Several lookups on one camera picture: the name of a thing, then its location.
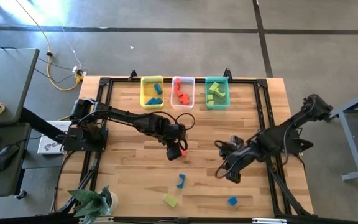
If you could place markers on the teal plastic bin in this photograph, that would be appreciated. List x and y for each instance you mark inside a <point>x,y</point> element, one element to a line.
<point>224,104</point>

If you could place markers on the small blue cube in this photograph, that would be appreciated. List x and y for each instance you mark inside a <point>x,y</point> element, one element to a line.
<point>232,201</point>

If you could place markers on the grey desk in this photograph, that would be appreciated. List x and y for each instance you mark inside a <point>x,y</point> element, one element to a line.
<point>5,77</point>

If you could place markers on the green rectangular block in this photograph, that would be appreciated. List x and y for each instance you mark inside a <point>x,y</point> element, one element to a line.
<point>214,87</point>

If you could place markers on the yellow plastic bin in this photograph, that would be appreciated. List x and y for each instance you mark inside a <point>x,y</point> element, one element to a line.
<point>146,90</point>

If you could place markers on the clear plastic bin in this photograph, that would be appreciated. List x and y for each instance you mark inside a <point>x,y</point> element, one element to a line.
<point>190,87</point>

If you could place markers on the white printed box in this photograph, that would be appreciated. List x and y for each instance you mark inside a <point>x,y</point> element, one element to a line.
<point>50,147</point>

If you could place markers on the dark desk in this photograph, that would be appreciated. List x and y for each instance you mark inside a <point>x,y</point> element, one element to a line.
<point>11,180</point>

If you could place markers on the blue cylinder block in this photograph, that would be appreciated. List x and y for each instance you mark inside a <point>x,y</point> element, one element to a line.
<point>158,88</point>

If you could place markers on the blue arch block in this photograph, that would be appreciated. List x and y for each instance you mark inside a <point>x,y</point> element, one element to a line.
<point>180,185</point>

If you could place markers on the red rectangular block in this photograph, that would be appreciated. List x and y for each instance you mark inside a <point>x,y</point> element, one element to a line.
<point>179,92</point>
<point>183,101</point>
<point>184,153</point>

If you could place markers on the black desk foot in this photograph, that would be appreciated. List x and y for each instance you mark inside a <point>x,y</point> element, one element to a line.
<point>42,126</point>

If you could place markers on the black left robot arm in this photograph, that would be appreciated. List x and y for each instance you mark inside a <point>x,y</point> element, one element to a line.
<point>129,119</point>

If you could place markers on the silver aluminium bar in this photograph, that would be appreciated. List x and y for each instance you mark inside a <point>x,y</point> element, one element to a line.
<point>269,221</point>
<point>98,220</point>

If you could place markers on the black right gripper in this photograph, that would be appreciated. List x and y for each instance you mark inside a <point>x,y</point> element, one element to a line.
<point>236,160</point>

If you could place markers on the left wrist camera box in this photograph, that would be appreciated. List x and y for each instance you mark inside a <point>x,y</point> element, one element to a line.
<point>174,154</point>

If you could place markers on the white plant pot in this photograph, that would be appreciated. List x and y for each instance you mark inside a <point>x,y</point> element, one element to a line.
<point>115,200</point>

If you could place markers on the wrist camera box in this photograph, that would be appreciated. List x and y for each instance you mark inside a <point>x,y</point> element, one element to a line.
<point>174,154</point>
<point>233,177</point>

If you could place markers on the white power strip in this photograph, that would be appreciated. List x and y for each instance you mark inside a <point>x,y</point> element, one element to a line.
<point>76,68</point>

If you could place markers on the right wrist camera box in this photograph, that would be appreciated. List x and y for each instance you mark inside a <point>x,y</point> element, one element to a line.
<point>233,177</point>

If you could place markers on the black computer mouse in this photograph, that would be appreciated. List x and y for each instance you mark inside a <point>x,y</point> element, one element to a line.
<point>6,157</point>

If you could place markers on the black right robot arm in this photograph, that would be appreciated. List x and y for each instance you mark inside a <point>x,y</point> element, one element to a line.
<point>278,137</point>

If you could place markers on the blue-grey metal table frame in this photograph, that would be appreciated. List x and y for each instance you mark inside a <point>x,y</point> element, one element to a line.
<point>348,137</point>

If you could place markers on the green artificial plant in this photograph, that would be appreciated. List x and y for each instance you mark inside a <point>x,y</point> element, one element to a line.
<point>92,203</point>

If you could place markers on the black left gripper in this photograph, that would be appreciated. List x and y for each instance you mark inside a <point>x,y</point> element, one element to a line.
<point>176,137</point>

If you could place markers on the black caster wheel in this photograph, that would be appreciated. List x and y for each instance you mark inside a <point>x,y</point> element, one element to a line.
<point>21,195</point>

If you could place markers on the blue rectangular block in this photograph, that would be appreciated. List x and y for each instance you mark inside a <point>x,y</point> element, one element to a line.
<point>158,100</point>

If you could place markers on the small green cube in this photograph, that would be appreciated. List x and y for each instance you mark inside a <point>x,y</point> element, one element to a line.
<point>210,103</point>
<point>210,97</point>

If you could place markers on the green arch block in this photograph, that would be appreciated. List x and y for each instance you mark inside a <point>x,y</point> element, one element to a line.
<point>220,94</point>

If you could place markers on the large green block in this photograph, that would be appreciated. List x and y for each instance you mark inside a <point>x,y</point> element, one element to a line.
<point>170,200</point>

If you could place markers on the long blue block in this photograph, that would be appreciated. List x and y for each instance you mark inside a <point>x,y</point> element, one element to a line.
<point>150,101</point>

